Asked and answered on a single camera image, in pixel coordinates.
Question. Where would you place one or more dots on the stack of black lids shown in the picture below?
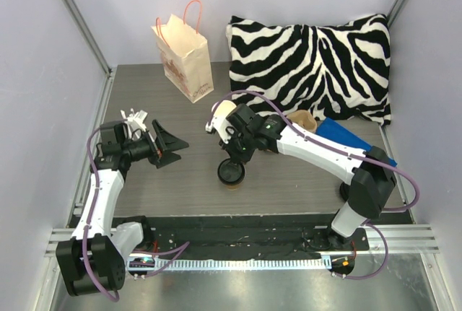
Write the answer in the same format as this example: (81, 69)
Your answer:
(344, 191)

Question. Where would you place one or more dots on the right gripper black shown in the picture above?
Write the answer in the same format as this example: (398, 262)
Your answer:
(234, 156)

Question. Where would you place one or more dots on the stack of paper cups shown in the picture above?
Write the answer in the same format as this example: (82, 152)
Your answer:
(223, 108)

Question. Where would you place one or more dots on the aluminium front rail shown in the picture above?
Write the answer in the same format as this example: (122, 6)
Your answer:
(139, 264)

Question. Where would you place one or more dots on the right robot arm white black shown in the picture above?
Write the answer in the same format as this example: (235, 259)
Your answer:
(366, 181)

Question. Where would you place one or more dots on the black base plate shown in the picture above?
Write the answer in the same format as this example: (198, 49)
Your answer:
(259, 237)

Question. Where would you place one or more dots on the cardboard cup carrier tray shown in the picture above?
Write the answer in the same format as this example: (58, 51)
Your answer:
(304, 119)

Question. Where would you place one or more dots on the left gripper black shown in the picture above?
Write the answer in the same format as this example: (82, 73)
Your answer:
(157, 149)

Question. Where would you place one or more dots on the zebra print pillow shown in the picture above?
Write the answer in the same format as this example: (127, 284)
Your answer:
(334, 71)

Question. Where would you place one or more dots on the blue cloth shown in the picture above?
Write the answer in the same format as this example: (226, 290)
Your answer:
(330, 129)

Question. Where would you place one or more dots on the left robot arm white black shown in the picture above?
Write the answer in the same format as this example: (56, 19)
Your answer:
(94, 259)

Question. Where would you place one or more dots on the black plastic cup lid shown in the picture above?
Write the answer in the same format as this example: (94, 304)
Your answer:
(231, 172)

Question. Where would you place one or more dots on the kraft paper gift bag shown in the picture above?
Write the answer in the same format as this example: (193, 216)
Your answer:
(184, 54)

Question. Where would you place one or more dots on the single brown paper cup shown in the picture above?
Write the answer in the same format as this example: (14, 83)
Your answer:
(231, 186)

